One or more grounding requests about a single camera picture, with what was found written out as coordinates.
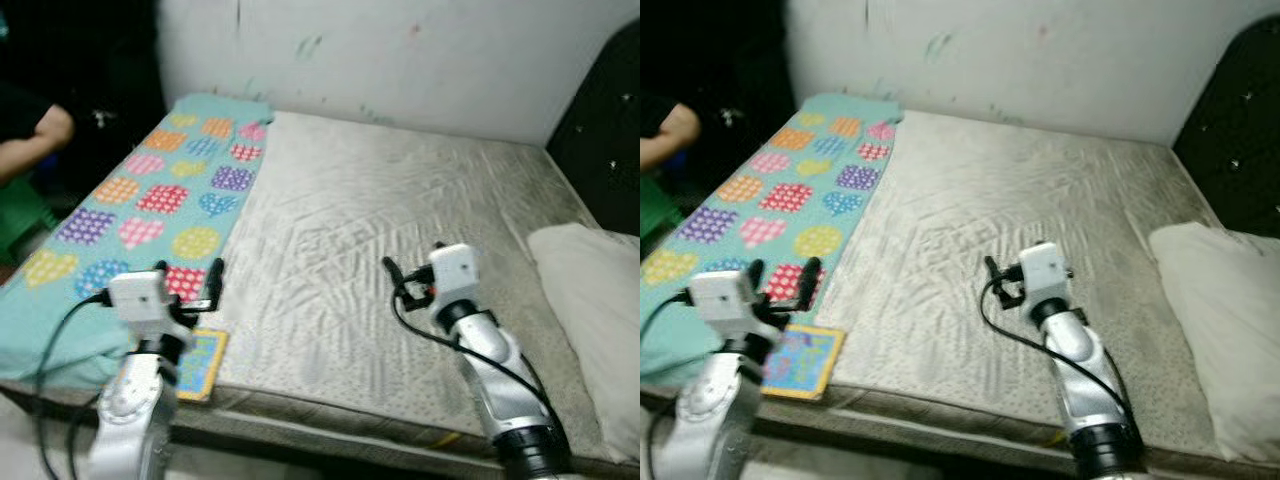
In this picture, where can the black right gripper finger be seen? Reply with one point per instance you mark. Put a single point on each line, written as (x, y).
(395, 273)
(993, 270)

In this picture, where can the colourful children's book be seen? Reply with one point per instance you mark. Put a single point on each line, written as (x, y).
(805, 362)
(205, 365)

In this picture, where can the white pillow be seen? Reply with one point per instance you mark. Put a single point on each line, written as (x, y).
(1220, 320)
(590, 320)

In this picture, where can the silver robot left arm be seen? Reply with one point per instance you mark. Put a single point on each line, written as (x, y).
(715, 420)
(130, 420)

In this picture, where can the grey patterned mattress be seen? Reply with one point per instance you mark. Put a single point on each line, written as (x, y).
(380, 220)
(1000, 220)

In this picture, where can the teal heart-print blanket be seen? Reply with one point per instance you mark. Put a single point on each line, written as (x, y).
(150, 200)
(760, 200)

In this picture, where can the person in black shorts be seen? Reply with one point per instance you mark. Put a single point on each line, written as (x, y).
(672, 135)
(40, 140)

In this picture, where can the black tufted headboard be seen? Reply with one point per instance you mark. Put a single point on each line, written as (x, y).
(600, 130)
(1235, 130)

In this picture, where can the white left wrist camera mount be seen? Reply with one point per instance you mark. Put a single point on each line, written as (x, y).
(140, 295)
(725, 295)

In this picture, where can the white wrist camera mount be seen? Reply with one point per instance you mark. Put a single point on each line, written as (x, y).
(725, 295)
(140, 295)
(1045, 268)
(455, 270)

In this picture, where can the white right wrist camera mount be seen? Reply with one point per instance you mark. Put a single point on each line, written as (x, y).
(455, 270)
(1045, 268)

